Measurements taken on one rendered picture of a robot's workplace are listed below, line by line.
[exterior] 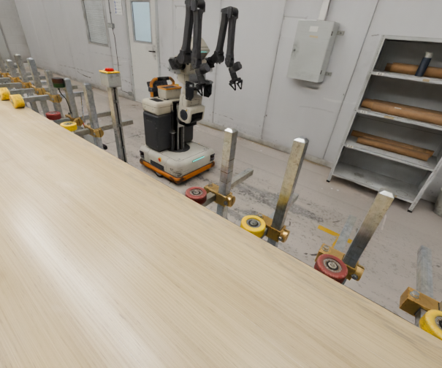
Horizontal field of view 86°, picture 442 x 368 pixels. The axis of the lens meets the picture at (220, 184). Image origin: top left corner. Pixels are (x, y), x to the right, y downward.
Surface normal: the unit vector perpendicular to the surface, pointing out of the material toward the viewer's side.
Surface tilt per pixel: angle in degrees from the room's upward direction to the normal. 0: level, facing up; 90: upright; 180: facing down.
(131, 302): 0
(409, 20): 90
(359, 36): 90
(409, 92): 90
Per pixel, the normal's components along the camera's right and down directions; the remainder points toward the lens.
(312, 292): 0.08, -0.84
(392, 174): -0.61, 0.37
